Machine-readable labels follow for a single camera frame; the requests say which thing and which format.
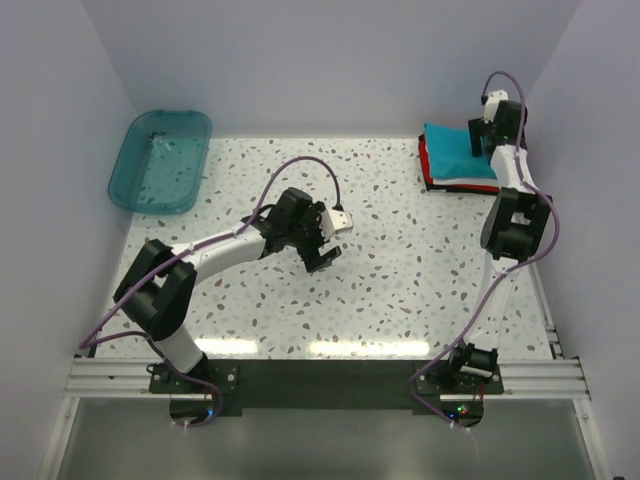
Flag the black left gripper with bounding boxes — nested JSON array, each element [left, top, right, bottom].
[[286, 202, 340, 272]]

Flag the teal t shirt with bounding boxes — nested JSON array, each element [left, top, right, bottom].
[[424, 123, 496, 178]]

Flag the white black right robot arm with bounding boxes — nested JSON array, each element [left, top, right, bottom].
[[445, 91, 551, 393]]

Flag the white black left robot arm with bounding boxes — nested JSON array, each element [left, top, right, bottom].
[[113, 187, 353, 395]]

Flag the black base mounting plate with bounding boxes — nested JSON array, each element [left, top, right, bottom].
[[146, 359, 504, 426]]

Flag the teal translucent plastic bin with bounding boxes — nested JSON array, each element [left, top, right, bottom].
[[108, 110, 212, 215]]

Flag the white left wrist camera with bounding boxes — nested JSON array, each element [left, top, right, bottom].
[[320, 209, 354, 241]]

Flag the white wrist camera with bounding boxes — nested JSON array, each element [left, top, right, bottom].
[[481, 89, 509, 123], [320, 209, 354, 241]]

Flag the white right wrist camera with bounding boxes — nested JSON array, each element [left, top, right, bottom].
[[481, 89, 509, 123]]

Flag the aluminium extrusion rail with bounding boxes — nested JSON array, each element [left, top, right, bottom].
[[64, 358, 590, 400]]

